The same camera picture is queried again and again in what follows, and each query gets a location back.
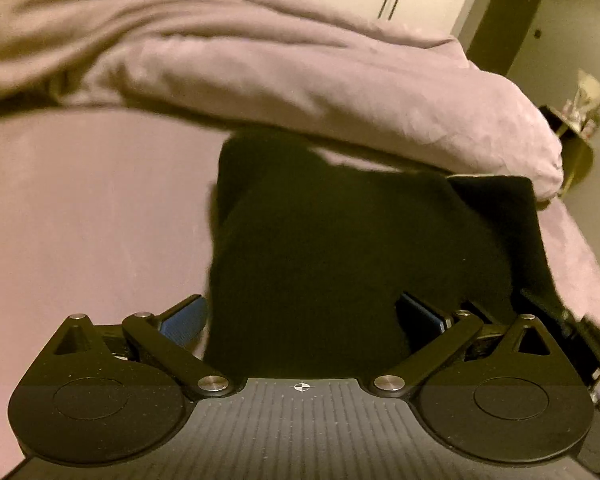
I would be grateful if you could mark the pink duvet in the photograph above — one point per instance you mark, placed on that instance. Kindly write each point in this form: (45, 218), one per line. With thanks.
(260, 70)

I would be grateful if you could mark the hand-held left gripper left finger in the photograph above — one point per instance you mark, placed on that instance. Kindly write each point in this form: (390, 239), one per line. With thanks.
(184, 318)

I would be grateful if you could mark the dark door frame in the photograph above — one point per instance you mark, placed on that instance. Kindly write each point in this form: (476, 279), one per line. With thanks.
(510, 15)

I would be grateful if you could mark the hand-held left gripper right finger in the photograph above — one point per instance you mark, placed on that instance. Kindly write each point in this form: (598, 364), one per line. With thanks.
(422, 318)

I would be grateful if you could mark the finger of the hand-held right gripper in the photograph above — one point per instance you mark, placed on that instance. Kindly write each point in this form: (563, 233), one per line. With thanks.
(550, 305)

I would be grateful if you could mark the clear wrapped packet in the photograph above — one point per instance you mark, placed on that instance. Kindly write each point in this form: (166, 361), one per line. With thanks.
(587, 100)

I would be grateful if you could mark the black knit garment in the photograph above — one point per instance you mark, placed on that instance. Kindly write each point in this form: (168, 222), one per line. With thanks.
(340, 260)

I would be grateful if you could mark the pink bed sheet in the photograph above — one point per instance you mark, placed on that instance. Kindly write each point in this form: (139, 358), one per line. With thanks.
(80, 220)

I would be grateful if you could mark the gold side table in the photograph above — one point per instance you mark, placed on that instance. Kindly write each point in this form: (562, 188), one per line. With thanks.
(572, 155)

